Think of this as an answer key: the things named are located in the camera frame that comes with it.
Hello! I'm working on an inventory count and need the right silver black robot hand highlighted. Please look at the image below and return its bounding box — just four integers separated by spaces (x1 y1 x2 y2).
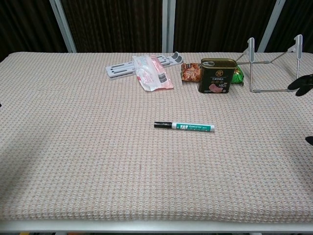
288 74 313 145

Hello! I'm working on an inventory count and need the white green marker pen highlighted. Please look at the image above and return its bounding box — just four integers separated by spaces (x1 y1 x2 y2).
171 122 215 132

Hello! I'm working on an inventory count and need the dark brown curtain panel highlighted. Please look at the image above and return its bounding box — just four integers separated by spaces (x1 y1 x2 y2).
0 0 69 62
265 0 313 53
173 0 279 53
60 0 163 53

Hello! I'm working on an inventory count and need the dark green luncheon meat can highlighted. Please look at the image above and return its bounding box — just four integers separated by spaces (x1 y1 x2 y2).
197 58 238 94

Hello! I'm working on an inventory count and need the orange green snack packet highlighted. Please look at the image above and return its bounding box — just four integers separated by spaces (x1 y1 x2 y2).
180 62 245 86

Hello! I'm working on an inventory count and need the pink white plastic packet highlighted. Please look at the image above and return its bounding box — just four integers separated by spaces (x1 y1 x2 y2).
132 54 174 92

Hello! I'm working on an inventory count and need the grey folding plastic stand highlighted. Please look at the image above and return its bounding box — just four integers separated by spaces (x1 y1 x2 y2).
105 51 183 78

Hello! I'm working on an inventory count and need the beige woven tablecloth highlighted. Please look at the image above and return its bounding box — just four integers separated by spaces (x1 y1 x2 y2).
0 51 313 222

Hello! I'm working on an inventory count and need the metal wire rack stand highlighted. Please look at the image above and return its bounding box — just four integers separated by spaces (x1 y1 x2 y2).
235 34 304 93

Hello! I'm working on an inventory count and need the white partition post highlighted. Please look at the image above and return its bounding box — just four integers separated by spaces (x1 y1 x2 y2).
48 0 78 53
258 0 287 53
161 0 176 53

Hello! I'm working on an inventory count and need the white table frame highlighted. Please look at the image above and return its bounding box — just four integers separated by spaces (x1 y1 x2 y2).
0 219 313 234

